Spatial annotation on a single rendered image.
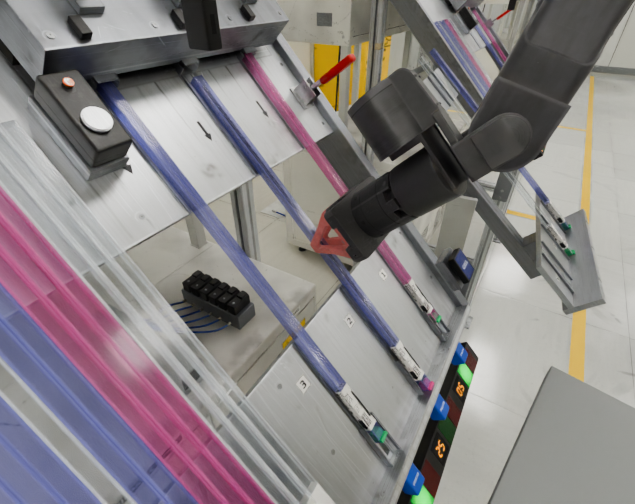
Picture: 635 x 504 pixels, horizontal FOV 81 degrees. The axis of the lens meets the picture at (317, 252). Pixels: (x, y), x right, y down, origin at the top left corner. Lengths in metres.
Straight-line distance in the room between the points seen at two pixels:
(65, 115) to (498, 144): 0.35
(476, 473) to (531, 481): 0.68
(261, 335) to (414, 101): 0.54
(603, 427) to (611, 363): 1.07
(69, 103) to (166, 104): 0.13
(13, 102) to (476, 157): 0.40
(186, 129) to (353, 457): 0.42
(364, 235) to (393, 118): 0.12
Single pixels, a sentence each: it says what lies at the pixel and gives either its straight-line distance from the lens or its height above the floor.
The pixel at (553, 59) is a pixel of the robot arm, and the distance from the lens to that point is 0.34.
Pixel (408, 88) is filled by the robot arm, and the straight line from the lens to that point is 0.36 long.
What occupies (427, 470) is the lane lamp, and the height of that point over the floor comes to 0.66.
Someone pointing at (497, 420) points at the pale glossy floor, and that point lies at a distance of 1.49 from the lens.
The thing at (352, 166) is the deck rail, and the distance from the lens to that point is 0.64.
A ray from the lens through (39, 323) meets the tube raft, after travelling 0.34.
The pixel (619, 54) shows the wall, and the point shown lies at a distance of 8.02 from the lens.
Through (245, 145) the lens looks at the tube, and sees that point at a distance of 0.48.
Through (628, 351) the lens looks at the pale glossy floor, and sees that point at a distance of 1.96.
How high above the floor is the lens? 1.18
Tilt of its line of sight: 36 degrees down
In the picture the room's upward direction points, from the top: straight up
